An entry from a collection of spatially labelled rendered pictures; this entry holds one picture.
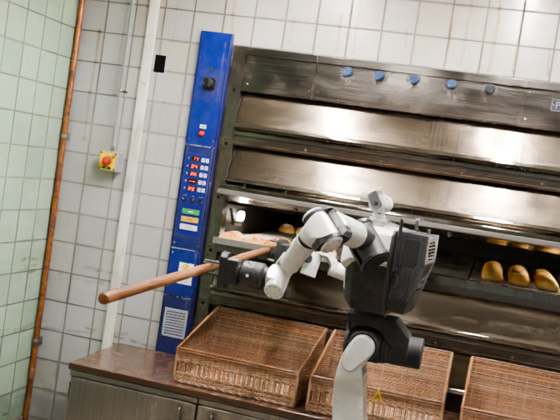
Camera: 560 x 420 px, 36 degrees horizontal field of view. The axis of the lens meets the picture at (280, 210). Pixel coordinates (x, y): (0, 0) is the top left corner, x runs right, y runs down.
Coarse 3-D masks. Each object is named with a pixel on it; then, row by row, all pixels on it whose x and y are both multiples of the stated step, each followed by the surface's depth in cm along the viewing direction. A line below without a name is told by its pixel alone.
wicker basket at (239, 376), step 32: (224, 320) 410; (256, 320) 407; (288, 320) 403; (192, 352) 367; (224, 352) 406; (256, 352) 403; (288, 352) 400; (320, 352) 394; (192, 384) 367; (224, 384) 364; (256, 384) 381; (288, 384) 356
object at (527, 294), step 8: (240, 248) 413; (328, 264) 402; (432, 280) 390; (440, 280) 389; (448, 280) 389; (456, 280) 388; (464, 280) 387; (472, 280) 389; (472, 288) 386; (480, 288) 385; (488, 288) 384; (496, 288) 383; (504, 288) 383; (512, 288) 382; (520, 288) 384; (512, 296) 382; (520, 296) 381; (528, 296) 380; (536, 296) 379; (544, 296) 378; (552, 296) 377
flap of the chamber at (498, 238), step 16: (224, 192) 399; (240, 192) 397; (288, 208) 405; (304, 208) 394; (336, 208) 386; (432, 224) 376; (480, 240) 385; (496, 240) 375; (512, 240) 367; (528, 240) 366; (544, 240) 364
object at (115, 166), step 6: (102, 150) 422; (102, 156) 422; (108, 156) 421; (120, 156) 423; (114, 162) 420; (120, 162) 424; (102, 168) 422; (108, 168) 421; (114, 168) 420; (120, 168) 425
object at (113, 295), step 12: (252, 252) 340; (264, 252) 359; (204, 264) 280; (168, 276) 245; (180, 276) 254; (192, 276) 266; (120, 288) 212; (132, 288) 218; (144, 288) 226; (108, 300) 203
